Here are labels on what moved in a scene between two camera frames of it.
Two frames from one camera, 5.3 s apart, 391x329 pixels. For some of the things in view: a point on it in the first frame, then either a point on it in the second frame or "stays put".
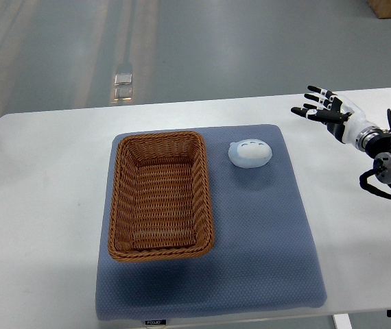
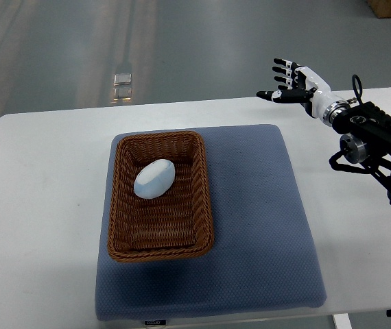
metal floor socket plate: x=123 y=79 stays put
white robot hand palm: x=357 y=122 -> x=322 y=101
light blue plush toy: x=250 y=153 -> x=154 y=179
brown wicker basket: x=160 y=204 stays put
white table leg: x=342 y=321 stays put
